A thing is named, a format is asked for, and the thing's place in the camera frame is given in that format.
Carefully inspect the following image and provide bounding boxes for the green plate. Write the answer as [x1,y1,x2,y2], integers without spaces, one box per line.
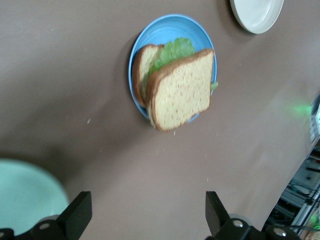
[0,159,71,235]

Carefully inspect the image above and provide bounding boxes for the green lettuce leaf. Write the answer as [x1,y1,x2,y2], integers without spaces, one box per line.
[147,36,220,92]

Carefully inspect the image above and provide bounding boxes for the aluminium profile frame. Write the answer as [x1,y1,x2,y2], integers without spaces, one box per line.
[271,139,320,240]

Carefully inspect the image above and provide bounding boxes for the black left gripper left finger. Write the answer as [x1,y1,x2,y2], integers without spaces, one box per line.
[0,191,93,240]

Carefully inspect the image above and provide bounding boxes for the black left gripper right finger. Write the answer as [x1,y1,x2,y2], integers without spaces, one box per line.
[205,191,301,240]

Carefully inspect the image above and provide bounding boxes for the blue plate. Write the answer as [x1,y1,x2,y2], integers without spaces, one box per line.
[127,13,221,125]

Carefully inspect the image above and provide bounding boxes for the beige plate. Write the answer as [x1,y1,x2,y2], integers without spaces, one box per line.
[229,0,285,35]

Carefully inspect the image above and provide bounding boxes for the brown bread slice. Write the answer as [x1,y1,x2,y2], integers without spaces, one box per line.
[145,48,216,133]
[131,43,165,109]

